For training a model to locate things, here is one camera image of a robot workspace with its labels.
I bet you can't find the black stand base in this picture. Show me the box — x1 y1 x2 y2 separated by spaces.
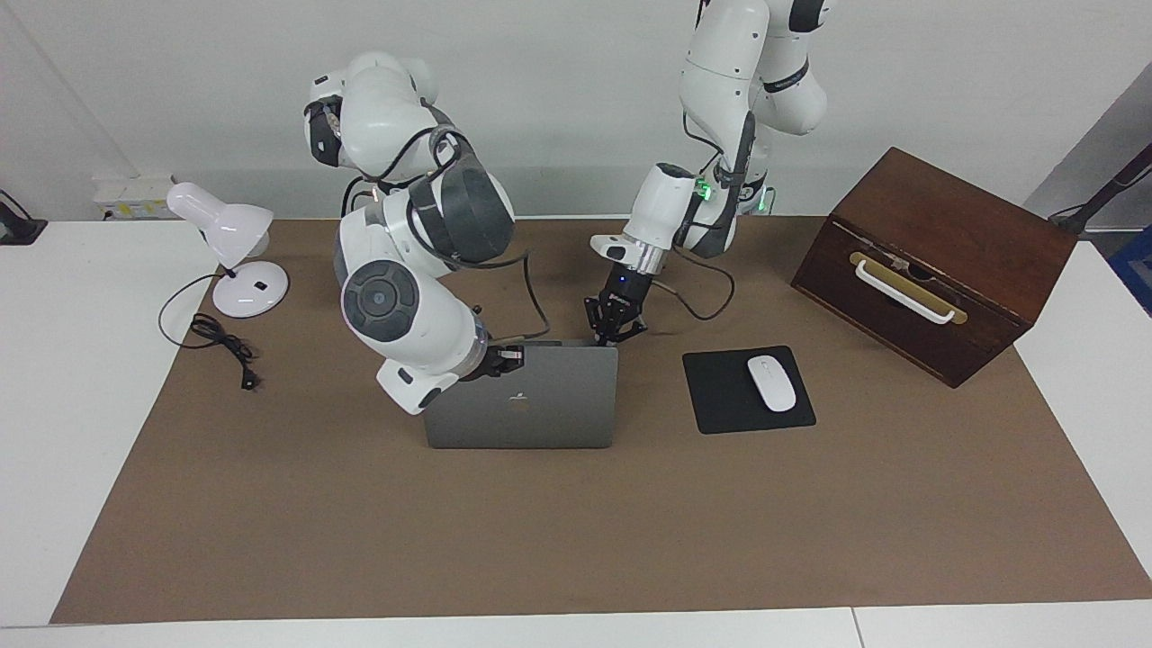
0 189 48 246

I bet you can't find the blue crate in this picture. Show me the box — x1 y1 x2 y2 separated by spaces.
1109 225 1152 316

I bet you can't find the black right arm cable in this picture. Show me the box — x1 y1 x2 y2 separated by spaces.
342 126 552 347

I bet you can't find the dark brown wooden box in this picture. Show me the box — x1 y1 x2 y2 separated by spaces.
790 147 1079 389

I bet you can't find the black lamp power cable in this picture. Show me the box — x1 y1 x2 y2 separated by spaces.
158 273 262 392

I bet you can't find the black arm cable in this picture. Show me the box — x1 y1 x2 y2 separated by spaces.
652 108 736 322
342 126 552 347

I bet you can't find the white wall power strip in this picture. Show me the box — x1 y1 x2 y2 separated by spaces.
93 175 176 221

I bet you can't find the white box handle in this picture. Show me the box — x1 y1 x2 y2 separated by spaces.
854 259 957 325

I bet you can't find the grey aluminium laptop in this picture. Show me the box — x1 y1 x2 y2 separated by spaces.
423 340 620 450

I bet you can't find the white desk lamp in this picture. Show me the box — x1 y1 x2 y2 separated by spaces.
166 182 291 320

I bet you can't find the brown table mat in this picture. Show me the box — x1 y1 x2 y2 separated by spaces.
49 216 1152 625

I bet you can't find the brass handle plate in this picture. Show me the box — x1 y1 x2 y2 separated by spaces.
849 251 969 326

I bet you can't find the white computer mouse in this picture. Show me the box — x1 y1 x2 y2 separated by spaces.
747 355 798 413

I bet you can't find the black mouse pad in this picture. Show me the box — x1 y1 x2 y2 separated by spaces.
682 346 817 436

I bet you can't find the black tripod leg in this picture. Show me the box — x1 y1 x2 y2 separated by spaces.
1048 142 1152 237

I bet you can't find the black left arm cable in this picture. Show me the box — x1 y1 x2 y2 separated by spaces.
652 108 736 322

